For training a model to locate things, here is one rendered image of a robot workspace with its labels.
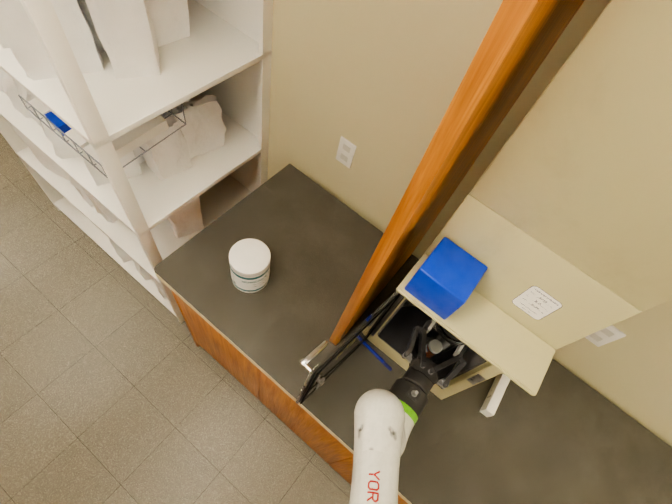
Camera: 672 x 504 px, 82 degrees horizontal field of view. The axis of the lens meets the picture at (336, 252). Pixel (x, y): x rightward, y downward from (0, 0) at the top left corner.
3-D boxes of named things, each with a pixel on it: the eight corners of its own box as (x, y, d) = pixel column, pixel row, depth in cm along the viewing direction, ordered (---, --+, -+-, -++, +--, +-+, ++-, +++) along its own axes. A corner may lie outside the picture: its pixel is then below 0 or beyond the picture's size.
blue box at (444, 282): (427, 258, 83) (445, 235, 75) (467, 287, 81) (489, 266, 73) (403, 289, 78) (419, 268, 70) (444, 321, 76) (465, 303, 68)
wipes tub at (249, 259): (250, 253, 140) (249, 230, 127) (277, 275, 137) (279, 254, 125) (223, 277, 133) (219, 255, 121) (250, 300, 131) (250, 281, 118)
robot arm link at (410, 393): (380, 399, 101) (409, 423, 100) (393, 390, 92) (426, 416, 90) (392, 381, 104) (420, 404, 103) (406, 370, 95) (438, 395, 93)
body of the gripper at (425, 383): (432, 397, 95) (449, 368, 100) (404, 375, 96) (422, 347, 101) (421, 402, 101) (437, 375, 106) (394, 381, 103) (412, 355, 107)
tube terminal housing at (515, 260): (401, 286, 144) (521, 125, 78) (475, 343, 137) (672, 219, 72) (362, 335, 132) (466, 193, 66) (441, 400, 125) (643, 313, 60)
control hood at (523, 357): (408, 273, 92) (424, 251, 83) (528, 363, 85) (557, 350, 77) (382, 306, 86) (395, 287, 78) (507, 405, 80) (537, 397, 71)
